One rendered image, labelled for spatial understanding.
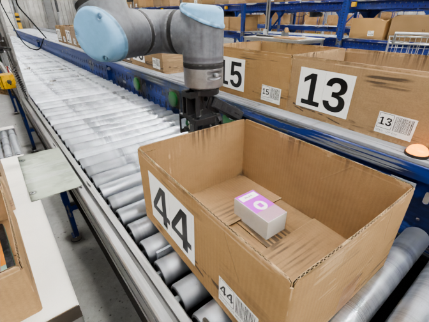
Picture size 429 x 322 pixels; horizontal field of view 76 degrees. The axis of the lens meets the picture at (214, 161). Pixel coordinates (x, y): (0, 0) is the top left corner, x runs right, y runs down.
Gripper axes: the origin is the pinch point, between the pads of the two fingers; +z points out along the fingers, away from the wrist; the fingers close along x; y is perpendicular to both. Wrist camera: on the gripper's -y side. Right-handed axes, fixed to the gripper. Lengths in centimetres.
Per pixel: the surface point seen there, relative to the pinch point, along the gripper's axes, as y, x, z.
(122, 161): 15.7, -25.6, 5.9
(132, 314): 22, -28, 80
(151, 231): 22.6, 7.6, 7.1
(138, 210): 22.1, 0.5, 6.0
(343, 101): -28.6, 18.5, -15.4
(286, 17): -917, -708, -23
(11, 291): 46.7, 15.0, -1.1
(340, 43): -444, -212, 9
